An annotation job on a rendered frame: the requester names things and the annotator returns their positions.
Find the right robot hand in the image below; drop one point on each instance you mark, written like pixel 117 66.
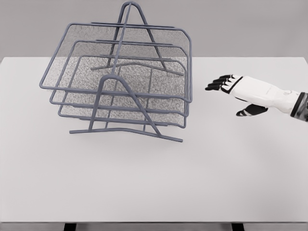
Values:
pixel 250 92

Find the grey mesh folder tray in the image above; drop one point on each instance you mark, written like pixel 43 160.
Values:
pixel 79 33
pixel 79 111
pixel 72 98

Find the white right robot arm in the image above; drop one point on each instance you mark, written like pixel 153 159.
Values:
pixel 292 103

